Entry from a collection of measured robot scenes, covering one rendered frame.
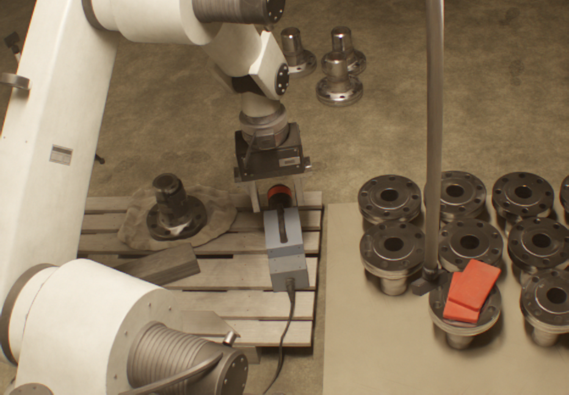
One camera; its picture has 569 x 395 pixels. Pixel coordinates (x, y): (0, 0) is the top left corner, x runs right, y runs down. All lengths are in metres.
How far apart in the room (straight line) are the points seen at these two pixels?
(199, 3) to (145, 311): 0.65
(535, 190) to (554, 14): 2.02
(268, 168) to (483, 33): 2.34
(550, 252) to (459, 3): 2.46
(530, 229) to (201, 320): 1.29
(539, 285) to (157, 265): 1.44
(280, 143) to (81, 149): 0.86
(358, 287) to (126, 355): 1.54
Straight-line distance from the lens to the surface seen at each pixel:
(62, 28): 1.60
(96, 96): 1.71
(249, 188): 2.49
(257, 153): 2.34
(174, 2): 1.46
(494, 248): 2.64
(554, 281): 2.56
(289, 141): 2.35
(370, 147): 3.46
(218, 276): 2.77
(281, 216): 2.63
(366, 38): 4.34
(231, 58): 2.00
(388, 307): 2.75
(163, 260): 2.76
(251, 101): 2.23
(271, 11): 1.46
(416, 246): 2.63
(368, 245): 2.63
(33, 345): 1.48
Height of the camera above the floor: 2.18
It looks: 40 degrees down
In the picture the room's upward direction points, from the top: 10 degrees counter-clockwise
